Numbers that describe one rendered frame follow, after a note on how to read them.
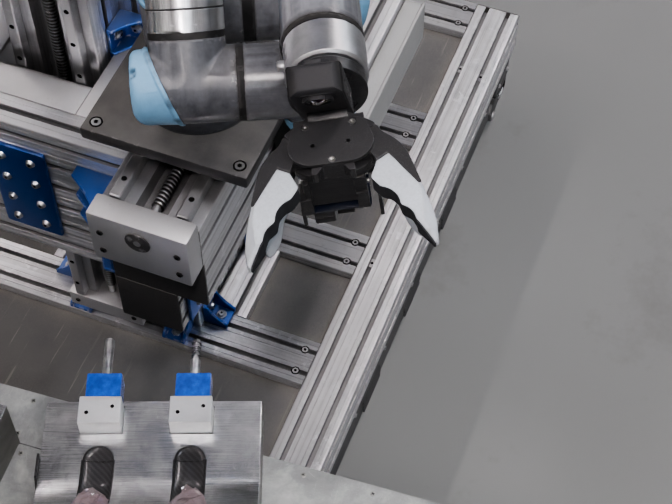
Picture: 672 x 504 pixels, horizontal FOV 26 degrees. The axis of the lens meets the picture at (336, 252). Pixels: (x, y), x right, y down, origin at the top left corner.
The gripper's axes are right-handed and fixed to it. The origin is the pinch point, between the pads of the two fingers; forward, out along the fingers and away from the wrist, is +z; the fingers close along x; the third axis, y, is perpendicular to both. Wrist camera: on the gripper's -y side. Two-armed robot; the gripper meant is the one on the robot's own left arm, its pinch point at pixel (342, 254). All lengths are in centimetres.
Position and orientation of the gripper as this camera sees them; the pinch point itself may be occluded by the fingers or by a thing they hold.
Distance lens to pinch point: 115.0
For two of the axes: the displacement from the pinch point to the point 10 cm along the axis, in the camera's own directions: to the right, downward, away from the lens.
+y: 1.3, 5.6, 8.1
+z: 0.8, 8.1, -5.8
